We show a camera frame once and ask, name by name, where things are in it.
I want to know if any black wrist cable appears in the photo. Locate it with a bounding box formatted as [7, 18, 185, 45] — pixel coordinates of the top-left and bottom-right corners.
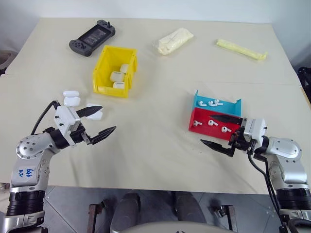
[30, 100, 61, 135]
[246, 145, 284, 220]

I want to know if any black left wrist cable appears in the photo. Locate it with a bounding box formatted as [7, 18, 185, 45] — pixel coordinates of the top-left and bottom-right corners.
[30, 100, 61, 135]

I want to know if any red plastic tray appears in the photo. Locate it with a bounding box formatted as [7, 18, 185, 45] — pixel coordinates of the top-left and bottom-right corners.
[188, 107, 243, 142]

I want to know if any black handheld game console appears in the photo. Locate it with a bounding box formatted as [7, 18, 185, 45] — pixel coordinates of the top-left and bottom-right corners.
[69, 19, 116, 51]

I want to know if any teal plastic tray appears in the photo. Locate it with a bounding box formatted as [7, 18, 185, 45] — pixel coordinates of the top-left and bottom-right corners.
[191, 89, 242, 117]

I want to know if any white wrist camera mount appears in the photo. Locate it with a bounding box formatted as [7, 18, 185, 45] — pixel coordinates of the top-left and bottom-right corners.
[242, 118, 268, 143]
[53, 105, 81, 137]

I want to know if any long yellow plastic packet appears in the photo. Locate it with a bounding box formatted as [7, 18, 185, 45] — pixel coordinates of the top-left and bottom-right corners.
[215, 38, 269, 62]

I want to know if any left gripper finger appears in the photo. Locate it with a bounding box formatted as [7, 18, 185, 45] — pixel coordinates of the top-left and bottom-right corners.
[87, 126, 118, 146]
[76, 105, 104, 120]

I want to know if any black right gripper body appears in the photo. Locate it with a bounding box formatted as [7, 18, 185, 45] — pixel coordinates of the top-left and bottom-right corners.
[229, 127, 256, 152]

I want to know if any yellow plastic bin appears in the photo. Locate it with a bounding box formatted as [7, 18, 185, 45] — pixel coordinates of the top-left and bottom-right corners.
[92, 45, 139, 99]

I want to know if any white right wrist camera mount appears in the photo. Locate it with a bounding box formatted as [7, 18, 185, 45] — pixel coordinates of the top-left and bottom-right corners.
[242, 118, 268, 143]

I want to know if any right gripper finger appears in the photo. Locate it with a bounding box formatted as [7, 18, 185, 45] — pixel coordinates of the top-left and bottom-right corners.
[209, 114, 244, 127]
[200, 138, 236, 157]

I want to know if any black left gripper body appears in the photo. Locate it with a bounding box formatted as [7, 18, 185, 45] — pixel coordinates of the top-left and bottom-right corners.
[69, 122, 92, 147]

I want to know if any grey round background object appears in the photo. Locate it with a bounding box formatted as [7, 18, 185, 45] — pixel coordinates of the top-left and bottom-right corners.
[0, 49, 16, 74]

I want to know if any clear bag of cream filling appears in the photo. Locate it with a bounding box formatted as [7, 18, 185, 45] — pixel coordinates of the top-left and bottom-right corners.
[152, 27, 195, 57]

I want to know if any dark background equipment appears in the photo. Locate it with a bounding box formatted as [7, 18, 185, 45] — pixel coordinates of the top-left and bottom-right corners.
[297, 65, 311, 98]

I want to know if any dark rounded shape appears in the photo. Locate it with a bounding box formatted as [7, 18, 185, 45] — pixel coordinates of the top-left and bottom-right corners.
[110, 191, 142, 233]

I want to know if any rusty metal bracket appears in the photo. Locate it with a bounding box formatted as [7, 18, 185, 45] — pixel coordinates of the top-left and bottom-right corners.
[213, 204, 238, 233]
[88, 200, 107, 233]

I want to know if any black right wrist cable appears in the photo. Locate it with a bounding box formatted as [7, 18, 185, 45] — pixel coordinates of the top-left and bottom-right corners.
[246, 145, 284, 220]

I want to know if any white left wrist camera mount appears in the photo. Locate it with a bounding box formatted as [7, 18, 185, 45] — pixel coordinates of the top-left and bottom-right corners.
[53, 105, 81, 137]

